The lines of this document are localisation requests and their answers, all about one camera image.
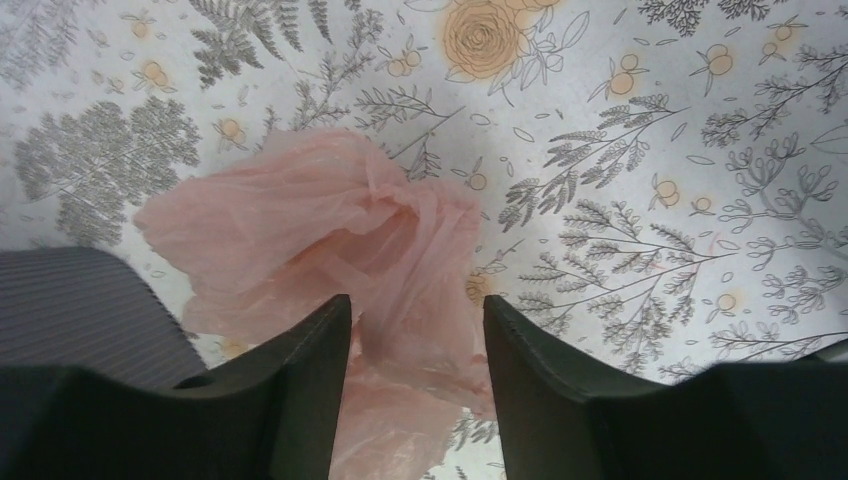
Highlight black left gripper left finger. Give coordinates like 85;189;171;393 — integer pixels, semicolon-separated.
1;295;352;479

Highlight grey mesh trash bin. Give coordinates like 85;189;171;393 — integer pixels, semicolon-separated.
1;247;207;388

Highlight floral patterned table mat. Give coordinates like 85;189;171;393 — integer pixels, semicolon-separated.
1;1;847;479

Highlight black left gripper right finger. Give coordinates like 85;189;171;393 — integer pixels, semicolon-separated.
484;295;847;480

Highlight pink plastic trash bag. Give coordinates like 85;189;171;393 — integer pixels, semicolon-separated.
134;129;494;479

